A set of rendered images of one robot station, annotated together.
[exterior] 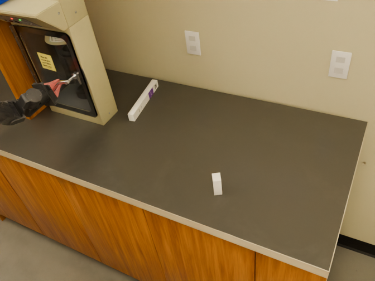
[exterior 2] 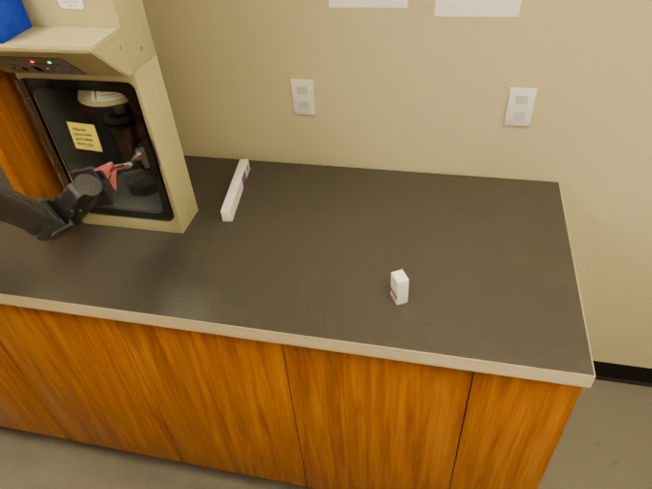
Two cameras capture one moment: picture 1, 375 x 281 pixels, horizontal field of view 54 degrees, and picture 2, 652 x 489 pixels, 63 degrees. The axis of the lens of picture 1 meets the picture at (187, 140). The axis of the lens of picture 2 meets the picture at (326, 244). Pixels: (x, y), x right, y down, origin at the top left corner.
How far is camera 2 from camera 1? 0.37 m
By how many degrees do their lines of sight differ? 14
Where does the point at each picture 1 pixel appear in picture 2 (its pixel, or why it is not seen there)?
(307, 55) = (474, 98)
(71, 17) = (136, 55)
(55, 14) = (116, 48)
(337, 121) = (521, 186)
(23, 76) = (35, 167)
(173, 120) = (292, 212)
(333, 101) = (509, 160)
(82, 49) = (151, 110)
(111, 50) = not seen: hidden behind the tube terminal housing
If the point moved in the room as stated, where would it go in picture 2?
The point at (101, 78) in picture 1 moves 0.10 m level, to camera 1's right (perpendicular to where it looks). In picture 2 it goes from (177, 157) to (213, 148)
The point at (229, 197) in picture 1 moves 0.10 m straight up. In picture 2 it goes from (418, 305) to (421, 274)
